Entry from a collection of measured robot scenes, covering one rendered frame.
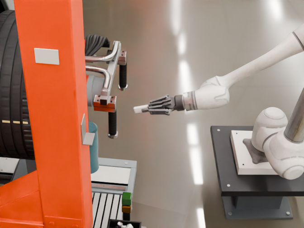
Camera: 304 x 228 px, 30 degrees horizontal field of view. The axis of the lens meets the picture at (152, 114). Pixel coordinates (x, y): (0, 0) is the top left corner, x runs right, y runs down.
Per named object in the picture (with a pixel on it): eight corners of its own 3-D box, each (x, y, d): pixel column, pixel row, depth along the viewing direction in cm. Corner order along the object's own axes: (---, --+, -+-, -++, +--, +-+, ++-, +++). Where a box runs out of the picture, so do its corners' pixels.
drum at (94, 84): (62, 91, 265) (60, 66, 255) (107, 94, 264) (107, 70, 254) (55, 110, 254) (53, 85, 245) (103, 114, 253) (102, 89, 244)
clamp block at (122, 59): (107, 58, 265) (107, 48, 262) (126, 59, 265) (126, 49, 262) (106, 64, 261) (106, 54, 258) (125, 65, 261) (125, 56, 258)
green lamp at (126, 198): (122, 197, 237) (122, 191, 234) (132, 198, 237) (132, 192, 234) (121, 205, 234) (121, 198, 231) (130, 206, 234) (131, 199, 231)
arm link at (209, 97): (197, 113, 260) (198, 107, 272) (231, 108, 257) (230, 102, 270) (193, 90, 258) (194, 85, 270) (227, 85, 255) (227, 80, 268)
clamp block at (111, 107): (95, 103, 239) (95, 93, 236) (116, 105, 239) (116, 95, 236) (93, 111, 236) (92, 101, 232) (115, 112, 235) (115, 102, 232)
